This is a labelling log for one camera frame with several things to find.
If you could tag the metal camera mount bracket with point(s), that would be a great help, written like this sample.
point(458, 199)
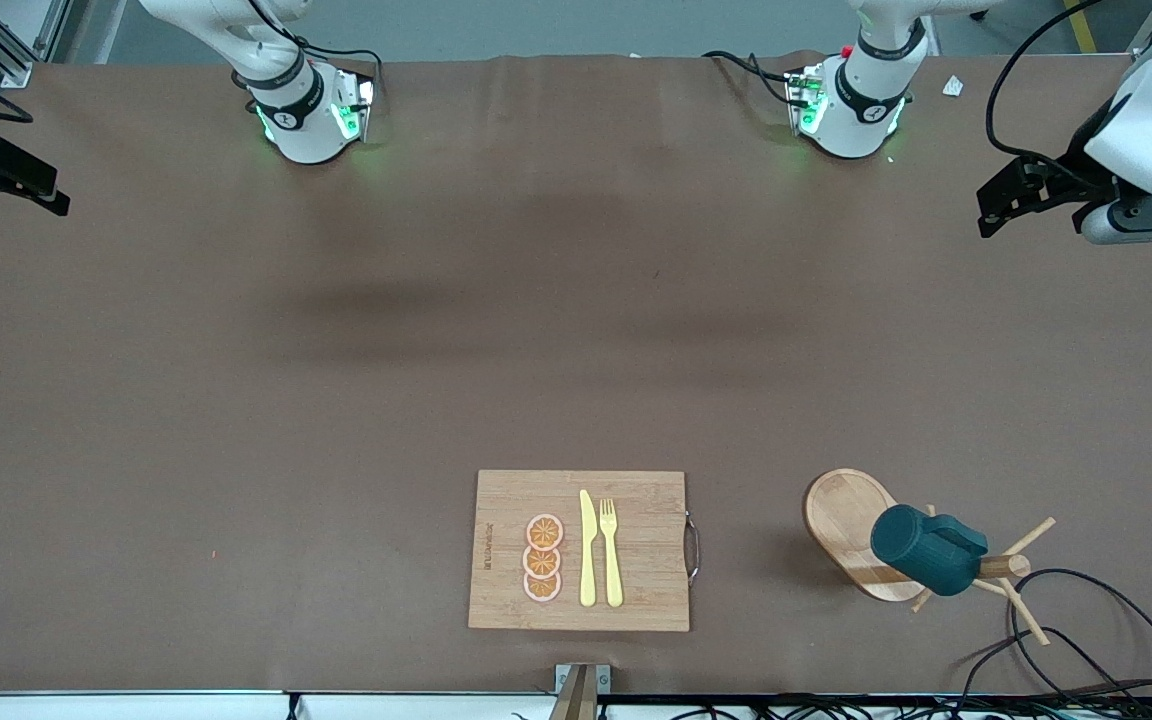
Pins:
point(581, 680)

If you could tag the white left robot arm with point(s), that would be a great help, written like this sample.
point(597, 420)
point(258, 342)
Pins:
point(866, 110)

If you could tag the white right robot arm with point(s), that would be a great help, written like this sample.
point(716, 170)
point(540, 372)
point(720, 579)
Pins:
point(301, 130)

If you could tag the yellow plastic fork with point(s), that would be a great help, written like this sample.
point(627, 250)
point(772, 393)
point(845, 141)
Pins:
point(612, 560)

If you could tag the yellow plastic knife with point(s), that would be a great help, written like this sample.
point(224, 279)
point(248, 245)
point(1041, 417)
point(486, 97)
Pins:
point(588, 550)

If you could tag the bamboo cutting board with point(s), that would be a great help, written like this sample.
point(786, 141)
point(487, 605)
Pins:
point(636, 540)

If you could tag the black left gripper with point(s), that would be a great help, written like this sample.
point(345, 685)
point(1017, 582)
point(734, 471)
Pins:
point(1068, 176)

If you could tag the brown table cover sheet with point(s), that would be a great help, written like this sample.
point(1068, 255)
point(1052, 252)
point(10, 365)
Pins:
point(576, 300)

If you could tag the dark green cup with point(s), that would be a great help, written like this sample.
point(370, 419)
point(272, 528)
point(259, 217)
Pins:
point(921, 550)

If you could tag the orange slice toy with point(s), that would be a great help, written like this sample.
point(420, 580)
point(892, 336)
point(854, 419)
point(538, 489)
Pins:
point(544, 531)

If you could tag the wooden mug rack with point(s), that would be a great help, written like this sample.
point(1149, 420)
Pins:
point(836, 520)

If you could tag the white paper scrap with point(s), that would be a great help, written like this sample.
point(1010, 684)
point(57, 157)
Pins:
point(953, 86)

